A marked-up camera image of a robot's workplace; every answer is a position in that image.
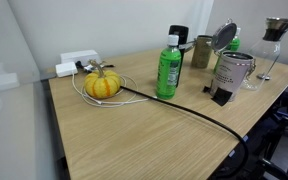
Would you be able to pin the white canister with hinged lid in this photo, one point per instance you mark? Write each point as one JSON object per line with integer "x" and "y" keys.
{"x": 232, "y": 73}

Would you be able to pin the gold metal canister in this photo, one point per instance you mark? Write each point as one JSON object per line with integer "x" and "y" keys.
{"x": 202, "y": 53}

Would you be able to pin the green tea bottle white cap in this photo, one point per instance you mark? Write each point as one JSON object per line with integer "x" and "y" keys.
{"x": 168, "y": 71}
{"x": 235, "y": 44}

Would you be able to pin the small yellow orange pumpkin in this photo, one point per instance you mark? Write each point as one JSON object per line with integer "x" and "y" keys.
{"x": 102, "y": 85}

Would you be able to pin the tall black device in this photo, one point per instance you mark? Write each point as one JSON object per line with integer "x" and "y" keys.
{"x": 183, "y": 33}

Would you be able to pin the black plug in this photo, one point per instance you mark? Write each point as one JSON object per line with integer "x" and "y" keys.
{"x": 80, "y": 64}

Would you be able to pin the black tape strip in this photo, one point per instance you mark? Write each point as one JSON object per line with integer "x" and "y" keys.
{"x": 222, "y": 96}

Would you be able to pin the small white power adapter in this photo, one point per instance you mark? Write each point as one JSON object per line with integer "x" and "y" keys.
{"x": 66, "y": 69}

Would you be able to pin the round steel stopper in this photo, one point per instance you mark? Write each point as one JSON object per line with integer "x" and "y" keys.
{"x": 263, "y": 76}

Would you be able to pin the white partition panel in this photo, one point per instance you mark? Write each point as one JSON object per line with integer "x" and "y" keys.
{"x": 7, "y": 100}

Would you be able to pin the glass carafe steel funnel top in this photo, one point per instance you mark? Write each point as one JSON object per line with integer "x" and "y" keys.
{"x": 277, "y": 33}

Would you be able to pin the black metal frame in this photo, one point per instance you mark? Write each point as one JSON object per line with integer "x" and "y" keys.
{"x": 284, "y": 126}

